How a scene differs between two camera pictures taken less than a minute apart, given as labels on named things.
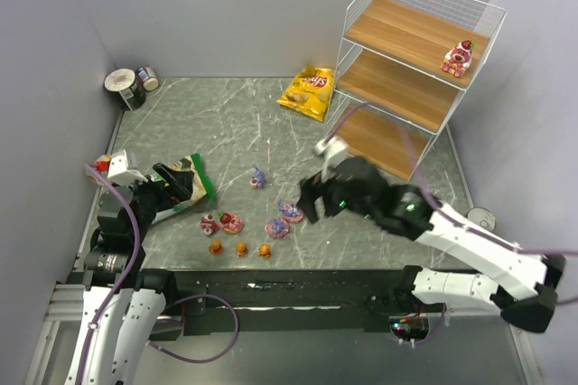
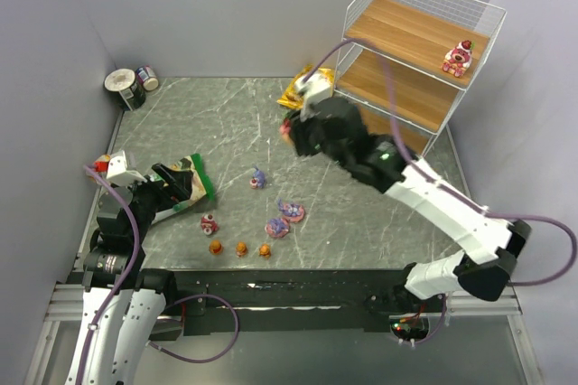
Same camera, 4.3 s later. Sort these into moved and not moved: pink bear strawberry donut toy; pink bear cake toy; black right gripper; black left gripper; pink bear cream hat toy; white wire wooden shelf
Moved: black right gripper; pink bear strawberry donut toy
Not moved: pink bear cake toy; pink bear cream hat toy; black left gripper; white wire wooden shelf
